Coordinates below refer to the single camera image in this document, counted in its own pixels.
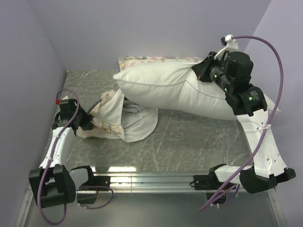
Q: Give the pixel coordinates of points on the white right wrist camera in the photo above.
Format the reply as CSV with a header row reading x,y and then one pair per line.
x,y
229,44

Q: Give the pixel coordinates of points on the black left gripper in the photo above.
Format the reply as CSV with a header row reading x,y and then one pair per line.
x,y
87,117

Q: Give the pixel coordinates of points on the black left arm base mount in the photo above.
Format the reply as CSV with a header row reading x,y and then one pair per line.
x,y
96,185

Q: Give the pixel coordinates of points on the white pillow with cream ruffle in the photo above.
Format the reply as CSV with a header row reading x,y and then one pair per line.
x,y
123,119

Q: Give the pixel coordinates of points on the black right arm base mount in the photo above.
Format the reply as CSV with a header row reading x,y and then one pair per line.
x,y
210,182

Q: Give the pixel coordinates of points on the aluminium front rail frame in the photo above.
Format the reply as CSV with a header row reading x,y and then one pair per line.
x,y
166,199

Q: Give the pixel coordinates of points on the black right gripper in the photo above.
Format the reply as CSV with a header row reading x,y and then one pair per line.
x,y
201,68

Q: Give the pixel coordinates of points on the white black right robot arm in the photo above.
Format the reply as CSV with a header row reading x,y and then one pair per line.
x,y
268,169

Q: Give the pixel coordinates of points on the animal print patterned pillow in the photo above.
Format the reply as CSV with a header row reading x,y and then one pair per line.
x,y
130,61

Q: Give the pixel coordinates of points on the plain white pillow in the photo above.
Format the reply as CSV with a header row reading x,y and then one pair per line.
x,y
174,86

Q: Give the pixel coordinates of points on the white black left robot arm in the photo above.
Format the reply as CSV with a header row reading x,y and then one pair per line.
x,y
52,184

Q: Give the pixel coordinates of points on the grey quilted plush pillowcase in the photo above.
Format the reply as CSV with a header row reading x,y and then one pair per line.
x,y
94,110

